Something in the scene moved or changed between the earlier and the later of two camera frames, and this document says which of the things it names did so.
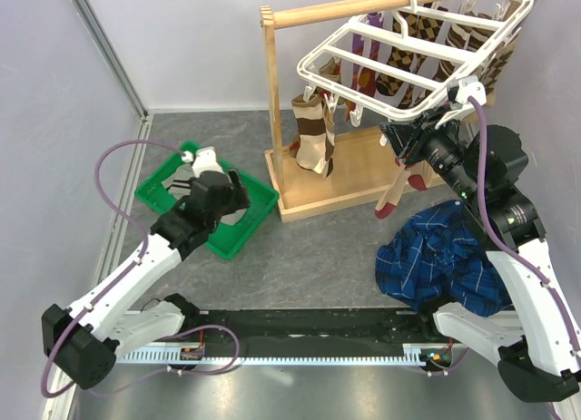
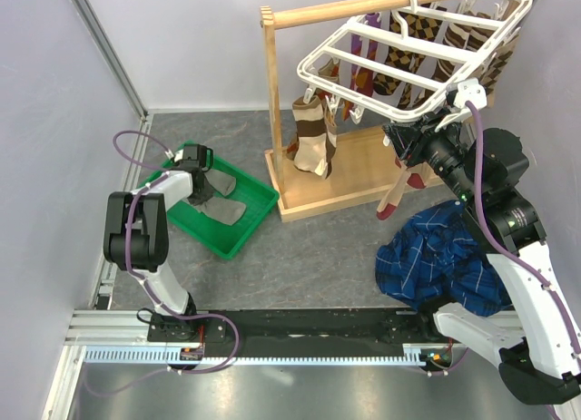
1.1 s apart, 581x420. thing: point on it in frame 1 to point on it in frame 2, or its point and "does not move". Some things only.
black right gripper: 409,137 does not move
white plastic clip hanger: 401,62 does not move
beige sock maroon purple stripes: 314,132 does not move
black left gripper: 238,197 to 206,196
